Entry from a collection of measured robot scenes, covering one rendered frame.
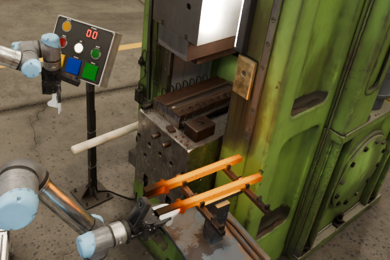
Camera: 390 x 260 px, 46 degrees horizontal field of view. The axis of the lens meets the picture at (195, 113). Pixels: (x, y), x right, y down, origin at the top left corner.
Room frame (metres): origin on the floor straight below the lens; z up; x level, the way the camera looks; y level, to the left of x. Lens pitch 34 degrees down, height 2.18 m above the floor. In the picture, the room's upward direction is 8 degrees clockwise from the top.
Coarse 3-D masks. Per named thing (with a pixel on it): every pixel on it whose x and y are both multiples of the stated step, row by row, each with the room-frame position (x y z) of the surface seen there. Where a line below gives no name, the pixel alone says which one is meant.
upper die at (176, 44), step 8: (160, 24) 1.84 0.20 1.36; (160, 32) 1.83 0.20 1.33; (168, 32) 1.79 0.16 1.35; (160, 40) 1.83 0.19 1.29; (168, 40) 1.79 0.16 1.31; (176, 40) 1.75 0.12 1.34; (184, 40) 1.72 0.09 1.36; (224, 40) 1.85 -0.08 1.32; (232, 40) 1.89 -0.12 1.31; (168, 48) 1.79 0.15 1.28; (176, 48) 1.75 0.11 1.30; (184, 48) 1.72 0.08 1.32; (192, 48) 1.72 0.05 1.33; (200, 48) 1.75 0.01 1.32; (208, 48) 1.79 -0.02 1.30; (216, 48) 1.82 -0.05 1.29; (224, 48) 1.86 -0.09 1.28; (184, 56) 1.71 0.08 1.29; (192, 56) 1.72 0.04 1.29; (200, 56) 1.76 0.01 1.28
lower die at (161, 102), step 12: (192, 84) 2.02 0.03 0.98; (204, 84) 2.03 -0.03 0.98; (216, 84) 2.03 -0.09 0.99; (168, 96) 1.87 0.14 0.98; (180, 96) 1.87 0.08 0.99; (204, 96) 1.88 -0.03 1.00; (156, 108) 1.82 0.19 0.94; (180, 108) 1.77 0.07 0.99; (204, 108) 1.81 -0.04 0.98; (168, 120) 1.75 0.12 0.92; (180, 120) 1.71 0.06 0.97
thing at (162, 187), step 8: (224, 160) 1.43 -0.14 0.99; (232, 160) 1.44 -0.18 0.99; (240, 160) 1.46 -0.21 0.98; (200, 168) 1.36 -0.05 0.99; (208, 168) 1.37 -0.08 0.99; (216, 168) 1.38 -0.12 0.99; (184, 176) 1.31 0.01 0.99; (192, 176) 1.31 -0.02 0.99; (200, 176) 1.34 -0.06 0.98; (152, 184) 1.23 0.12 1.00; (160, 184) 1.23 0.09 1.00; (168, 184) 1.25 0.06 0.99; (176, 184) 1.27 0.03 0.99; (144, 192) 1.19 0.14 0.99; (152, 192) 1.21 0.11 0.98; (160, 192) 1.23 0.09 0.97; (168, 192) 1.24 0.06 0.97
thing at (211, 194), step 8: (248, 176) 1.36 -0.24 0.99; (256, 176) 1.36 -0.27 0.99; (232, 184) 1.30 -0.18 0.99; (240, 184) 1.31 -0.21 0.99; (208, 192) 1.24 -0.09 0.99; (216, 192) 1.24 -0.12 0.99; (224, 192) 1.26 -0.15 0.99; (176, 200) 1.17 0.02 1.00; (184, 200) 1.18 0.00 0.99; (192, 200) 1.19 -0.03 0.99; (200, 200) 1.19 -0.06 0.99; (208, 200) 1.22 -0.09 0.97; (160, 208) 1.12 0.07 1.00; (168, 208) 1.13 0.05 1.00; (176, 208) 1.13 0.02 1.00; (184, 208) 1.14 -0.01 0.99
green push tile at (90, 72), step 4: (88, 64) 1.97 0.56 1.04; (92, 64) 1.98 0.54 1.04; (84, 68) 1.96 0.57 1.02; (88, 68) 1.96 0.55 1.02; (92, 68) 1.95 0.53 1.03; (96, 68) 1.95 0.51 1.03; (84, 72) 1.95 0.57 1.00; (88, 72) 1.95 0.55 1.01; (92, 72) 1.94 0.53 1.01; (96, 72) 1.94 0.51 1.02; (84, 76) 1.94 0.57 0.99; (88, 76) 1.94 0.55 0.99; (92, 76) 1.93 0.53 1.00; (92, 80) 1.92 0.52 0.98
